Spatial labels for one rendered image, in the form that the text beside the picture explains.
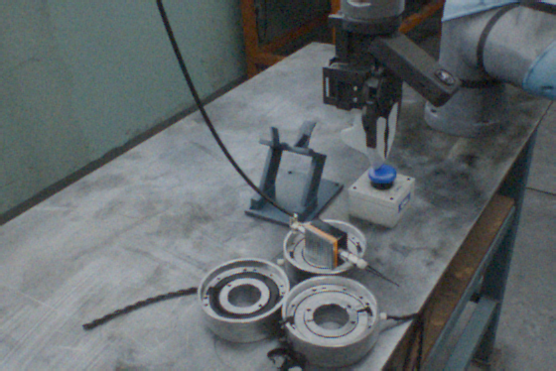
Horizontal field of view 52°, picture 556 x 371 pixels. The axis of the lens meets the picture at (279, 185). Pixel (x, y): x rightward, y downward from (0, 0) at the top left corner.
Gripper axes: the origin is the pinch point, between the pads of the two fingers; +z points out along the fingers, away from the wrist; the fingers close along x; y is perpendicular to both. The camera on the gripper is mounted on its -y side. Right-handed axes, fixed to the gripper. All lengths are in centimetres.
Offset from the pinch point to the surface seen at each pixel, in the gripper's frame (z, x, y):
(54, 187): 79, -41, 161
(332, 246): 1.6, 17.8, -2.3
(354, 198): 5.0, 3.4, 2.3
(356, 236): 5.1, 10.7, -1.8
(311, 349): 5.1, 29.5, -6.5
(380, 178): 1.6, 1.7, -0.7
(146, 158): 8.3, 5.6, 42.4
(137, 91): 57, -93, 161
